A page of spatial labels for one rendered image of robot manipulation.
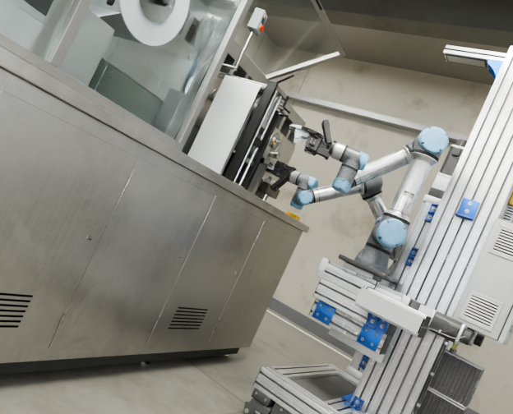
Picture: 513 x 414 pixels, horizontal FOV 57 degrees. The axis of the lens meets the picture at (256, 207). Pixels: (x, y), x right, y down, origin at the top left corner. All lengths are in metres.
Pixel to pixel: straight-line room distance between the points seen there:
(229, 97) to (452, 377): 1.68
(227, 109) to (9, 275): 1.45
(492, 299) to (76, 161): 1.65
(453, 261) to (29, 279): 1.67
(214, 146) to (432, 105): 3.32
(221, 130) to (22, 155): 1.34
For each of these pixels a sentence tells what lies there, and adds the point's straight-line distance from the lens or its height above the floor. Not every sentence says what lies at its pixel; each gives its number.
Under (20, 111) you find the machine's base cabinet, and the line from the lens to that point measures 1.30.
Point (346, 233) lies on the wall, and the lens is 5.13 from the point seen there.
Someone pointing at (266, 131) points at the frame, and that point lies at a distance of 2.40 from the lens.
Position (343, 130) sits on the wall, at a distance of 5.53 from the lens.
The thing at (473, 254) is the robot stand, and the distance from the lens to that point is 2.24.
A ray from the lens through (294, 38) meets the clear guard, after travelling 2.84.
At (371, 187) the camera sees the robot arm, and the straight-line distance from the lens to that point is 2.54.
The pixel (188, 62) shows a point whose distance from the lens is 1.71.
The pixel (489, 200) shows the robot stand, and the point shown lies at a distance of 2.28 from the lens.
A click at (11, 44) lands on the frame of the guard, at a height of 0.92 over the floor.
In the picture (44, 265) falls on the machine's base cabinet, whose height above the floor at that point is 0.41.
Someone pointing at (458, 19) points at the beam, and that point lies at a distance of 3.76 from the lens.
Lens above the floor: 0.78
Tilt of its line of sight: 2 degrees up
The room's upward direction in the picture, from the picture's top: 25 degrees clockwise
